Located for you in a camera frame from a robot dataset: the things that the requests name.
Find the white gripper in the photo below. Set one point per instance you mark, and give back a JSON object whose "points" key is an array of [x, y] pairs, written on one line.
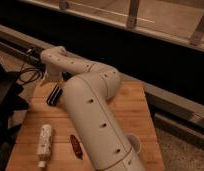
{"points": [[52, 74]]}

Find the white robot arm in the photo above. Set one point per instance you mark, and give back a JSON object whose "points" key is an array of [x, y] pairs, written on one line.
{"points": [[85, 97]]}

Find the black chair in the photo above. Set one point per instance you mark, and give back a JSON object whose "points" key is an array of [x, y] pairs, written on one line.
{"points": [[9, 102]]}

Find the red pocket knife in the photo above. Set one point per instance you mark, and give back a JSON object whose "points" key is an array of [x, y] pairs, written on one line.
{"points": [[76, 147]]}

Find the white plastic cup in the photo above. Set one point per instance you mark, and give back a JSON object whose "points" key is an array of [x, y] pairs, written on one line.
{"points": [[135, 142]]}

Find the metal window rail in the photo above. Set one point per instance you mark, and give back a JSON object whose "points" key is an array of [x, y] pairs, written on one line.
{"points": [[182, 109]]}

